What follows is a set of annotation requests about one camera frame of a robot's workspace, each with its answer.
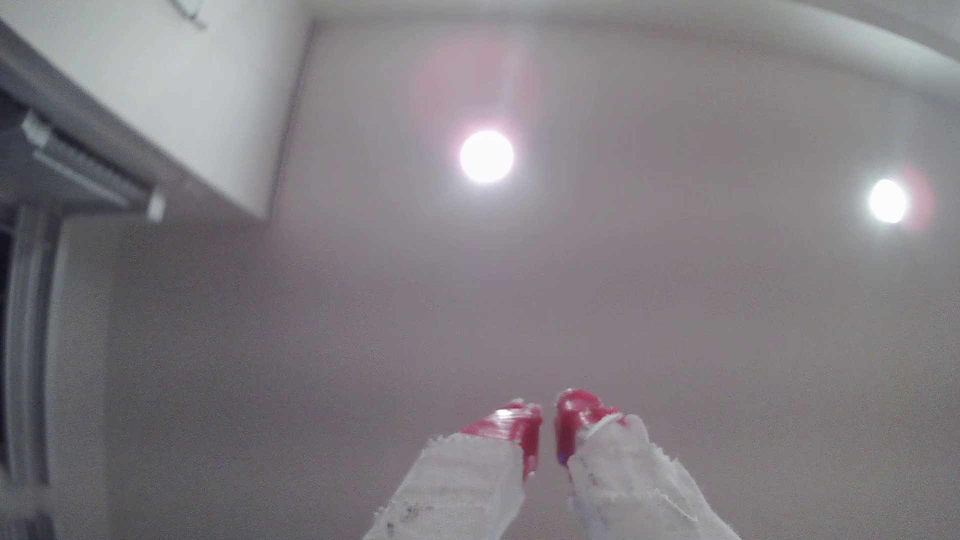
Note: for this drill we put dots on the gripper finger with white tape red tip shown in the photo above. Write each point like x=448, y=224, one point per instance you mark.
x=630, y=487
x=457, y=487

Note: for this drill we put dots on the small window frame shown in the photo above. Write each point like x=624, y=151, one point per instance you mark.
x=26, y=337

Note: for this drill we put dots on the round white ceiling light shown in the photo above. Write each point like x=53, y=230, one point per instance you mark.
x=487, y=156
x=888, y=201

